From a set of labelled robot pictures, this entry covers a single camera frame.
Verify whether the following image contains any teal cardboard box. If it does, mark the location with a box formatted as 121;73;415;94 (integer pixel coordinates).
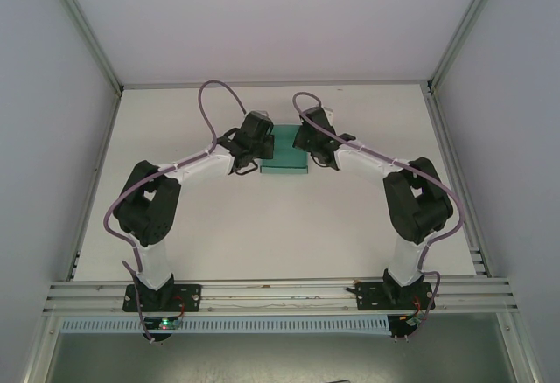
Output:
259;123;310;177

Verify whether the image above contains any circuit board with green light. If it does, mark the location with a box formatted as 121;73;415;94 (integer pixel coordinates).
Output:
146;317;183;331

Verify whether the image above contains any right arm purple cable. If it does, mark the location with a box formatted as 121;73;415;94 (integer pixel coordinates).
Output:
290;91;465;344

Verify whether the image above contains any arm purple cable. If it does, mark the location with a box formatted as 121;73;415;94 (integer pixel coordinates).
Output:
104;79;249;344
290;91;465;344

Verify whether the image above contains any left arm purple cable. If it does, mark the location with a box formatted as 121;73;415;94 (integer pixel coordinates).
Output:
104;79;249;344

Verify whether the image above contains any aluminium table side rail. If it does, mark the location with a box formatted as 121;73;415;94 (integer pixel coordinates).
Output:
423;89;490;278
67;92;126;282

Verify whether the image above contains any aluminium mounting rail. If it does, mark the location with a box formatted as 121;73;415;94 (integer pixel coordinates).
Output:
42;278;521;317

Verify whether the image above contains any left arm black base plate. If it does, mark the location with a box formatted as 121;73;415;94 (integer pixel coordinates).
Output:
122;283;203;314

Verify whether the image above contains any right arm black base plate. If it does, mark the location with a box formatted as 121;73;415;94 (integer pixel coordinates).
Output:
354;281;434;313

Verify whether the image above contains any slotted grey cable duct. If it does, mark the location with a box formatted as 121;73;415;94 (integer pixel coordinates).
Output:
60;316;391;335

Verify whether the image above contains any aluminium frame post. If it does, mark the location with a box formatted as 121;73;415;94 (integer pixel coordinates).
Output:
426;0;511;95
41;0;124;95

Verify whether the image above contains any aluminium lower frame bar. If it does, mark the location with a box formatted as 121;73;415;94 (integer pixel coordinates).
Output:
24;315;62;383
498;312;542;383

